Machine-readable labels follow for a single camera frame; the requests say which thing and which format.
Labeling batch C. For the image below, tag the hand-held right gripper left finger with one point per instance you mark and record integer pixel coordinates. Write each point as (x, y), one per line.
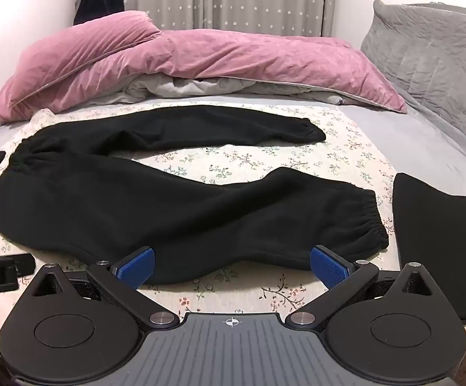
(135, 268)

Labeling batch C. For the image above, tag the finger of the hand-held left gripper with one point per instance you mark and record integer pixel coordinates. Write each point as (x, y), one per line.
(24, 265)

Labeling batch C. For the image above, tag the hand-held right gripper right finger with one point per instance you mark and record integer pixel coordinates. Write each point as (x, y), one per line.
(331, 268)

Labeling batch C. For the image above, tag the black pants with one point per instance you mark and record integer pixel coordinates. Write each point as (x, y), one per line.
(96, 209)

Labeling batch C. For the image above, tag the large black folded cloth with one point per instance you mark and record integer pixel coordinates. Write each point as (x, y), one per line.
(430, 249)

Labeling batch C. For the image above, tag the floral bed sheet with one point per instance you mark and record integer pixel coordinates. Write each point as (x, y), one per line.
(257, 157)

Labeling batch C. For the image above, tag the pink duvet with grey lining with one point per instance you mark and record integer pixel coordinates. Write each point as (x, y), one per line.
(216, 56)

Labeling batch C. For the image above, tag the grey quilted pillow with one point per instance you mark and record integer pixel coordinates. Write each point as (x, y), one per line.
(430, 56)

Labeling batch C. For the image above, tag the dark hanging garment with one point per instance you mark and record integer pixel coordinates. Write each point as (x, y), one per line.
(98, 2)

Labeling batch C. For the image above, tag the grey star-print curtain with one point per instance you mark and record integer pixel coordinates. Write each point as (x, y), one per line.
(237, 0)

